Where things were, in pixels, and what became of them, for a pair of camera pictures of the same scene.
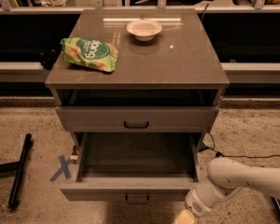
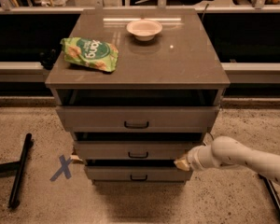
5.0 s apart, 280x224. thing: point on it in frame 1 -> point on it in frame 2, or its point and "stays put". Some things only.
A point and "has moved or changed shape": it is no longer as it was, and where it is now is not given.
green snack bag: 91,52 stays put
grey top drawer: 138,119 stays put
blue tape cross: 63,169 stays put
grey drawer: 133,167 has moved or changed shape
